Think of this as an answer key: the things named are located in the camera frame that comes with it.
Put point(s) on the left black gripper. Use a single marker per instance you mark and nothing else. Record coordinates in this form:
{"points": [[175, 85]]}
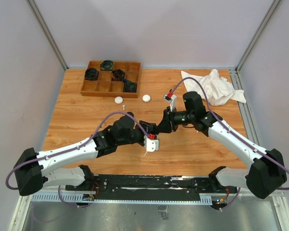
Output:
{"points": [[148, 127]]}

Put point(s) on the dark rolled fabric bottom right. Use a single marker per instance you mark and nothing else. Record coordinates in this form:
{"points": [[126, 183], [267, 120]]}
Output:
{"points": [[129, 86]]}

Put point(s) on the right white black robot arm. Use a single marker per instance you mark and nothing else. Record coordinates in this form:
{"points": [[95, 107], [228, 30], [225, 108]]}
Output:
{"points": [[265, 170]]}

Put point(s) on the dark rolled fabric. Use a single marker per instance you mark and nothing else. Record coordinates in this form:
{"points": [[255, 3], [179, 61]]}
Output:
{"points": [[107, 65], [91, 74], [129, 86], [118, 75]]}

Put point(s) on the white crumpled cloth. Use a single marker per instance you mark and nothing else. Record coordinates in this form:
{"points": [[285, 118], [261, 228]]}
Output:
{"points": [[218, 89]]}

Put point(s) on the dark rolled fabric far left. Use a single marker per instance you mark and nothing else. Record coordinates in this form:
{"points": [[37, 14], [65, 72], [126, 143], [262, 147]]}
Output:
{"points": [[91, 74]]}

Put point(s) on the wooden compartment tray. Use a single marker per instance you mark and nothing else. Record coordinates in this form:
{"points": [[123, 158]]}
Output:
{"points": [[111, 79]]}

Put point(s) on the white slotted cable duct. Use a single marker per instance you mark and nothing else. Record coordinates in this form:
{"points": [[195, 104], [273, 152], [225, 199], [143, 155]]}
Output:
{"points": [[184, 197]]}

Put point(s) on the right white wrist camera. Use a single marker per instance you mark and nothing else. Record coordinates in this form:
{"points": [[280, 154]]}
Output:
{"points": [[171, 99]]}

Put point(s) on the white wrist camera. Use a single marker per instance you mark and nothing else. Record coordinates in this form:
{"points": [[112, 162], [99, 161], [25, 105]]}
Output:
{"points": [[151, 143], [171, 99]]}

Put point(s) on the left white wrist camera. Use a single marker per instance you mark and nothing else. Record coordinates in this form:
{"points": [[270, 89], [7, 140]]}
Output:
{"points": [[151, 143]]}

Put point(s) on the dark rolled fabric middle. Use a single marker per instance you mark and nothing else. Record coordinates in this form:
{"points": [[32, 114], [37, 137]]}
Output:
{"points": [[118, 75]]}

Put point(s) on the white round case left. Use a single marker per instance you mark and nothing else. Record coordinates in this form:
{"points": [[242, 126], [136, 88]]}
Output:
{"points": [[118, 100]]}

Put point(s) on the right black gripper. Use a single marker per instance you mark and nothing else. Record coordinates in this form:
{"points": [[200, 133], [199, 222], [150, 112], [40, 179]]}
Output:
{"points": [[167, 125]]}

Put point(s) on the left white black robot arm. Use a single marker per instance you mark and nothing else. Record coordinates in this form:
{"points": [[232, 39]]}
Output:
{"points": [[33, 169]]}

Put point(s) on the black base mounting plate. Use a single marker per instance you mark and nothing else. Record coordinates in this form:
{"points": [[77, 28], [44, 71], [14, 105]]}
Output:
{"points": [[149, 183]]}

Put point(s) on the white round case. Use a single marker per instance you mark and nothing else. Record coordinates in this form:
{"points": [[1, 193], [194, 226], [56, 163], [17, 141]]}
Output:
{"points": [[146, 98], [118, 100]]}

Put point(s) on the white round case right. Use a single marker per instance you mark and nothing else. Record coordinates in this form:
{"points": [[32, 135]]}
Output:
{"points": [[146, 98]]}

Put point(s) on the dark rolled fabric top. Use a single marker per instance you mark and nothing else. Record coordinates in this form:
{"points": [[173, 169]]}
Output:
{"points": [[107, 65]]}

